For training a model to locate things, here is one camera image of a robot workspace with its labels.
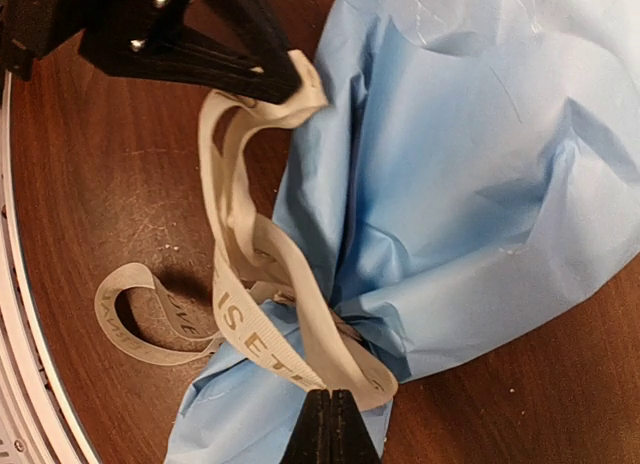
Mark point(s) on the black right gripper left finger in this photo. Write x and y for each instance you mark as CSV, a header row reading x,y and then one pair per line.
x,y
310,439

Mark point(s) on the front aluminium rail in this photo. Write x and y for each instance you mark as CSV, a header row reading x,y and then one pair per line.
x,y
38,422

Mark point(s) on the blue wrapping paper sheet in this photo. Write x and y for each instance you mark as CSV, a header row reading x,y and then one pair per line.
x,y
473,175

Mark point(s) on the cream ribbon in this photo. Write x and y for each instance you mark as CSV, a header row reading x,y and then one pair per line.
x,y
266,301

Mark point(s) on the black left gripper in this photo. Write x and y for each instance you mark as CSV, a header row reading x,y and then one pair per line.
x,y
148,39

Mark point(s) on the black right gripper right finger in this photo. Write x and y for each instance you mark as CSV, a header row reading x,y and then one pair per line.
x,y
349,437

